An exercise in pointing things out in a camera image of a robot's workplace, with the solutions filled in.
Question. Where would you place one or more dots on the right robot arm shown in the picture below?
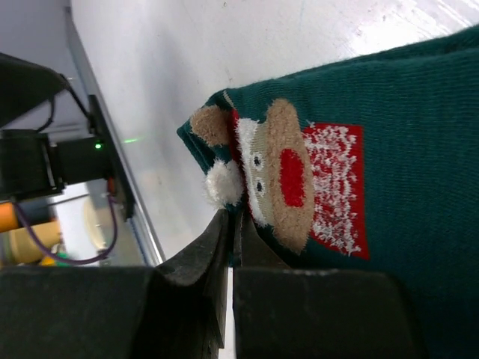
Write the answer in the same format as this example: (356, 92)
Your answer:
(32, 167)

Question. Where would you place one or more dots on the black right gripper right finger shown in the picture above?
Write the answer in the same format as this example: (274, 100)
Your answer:
(281, 312)

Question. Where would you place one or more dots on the dark green reindeer sock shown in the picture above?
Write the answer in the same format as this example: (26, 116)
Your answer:
(368, 163)

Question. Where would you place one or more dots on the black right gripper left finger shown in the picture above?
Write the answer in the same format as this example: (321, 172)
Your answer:
(174, 310)

